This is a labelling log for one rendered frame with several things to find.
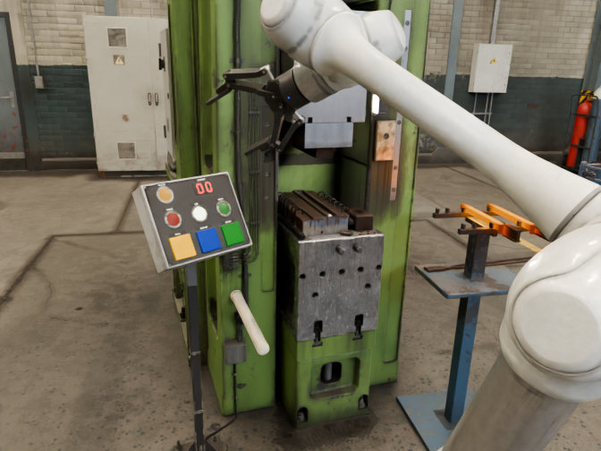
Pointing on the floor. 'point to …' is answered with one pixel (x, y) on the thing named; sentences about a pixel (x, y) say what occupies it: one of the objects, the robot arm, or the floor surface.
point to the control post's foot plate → (205, 445)
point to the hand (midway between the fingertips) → (232, 125)
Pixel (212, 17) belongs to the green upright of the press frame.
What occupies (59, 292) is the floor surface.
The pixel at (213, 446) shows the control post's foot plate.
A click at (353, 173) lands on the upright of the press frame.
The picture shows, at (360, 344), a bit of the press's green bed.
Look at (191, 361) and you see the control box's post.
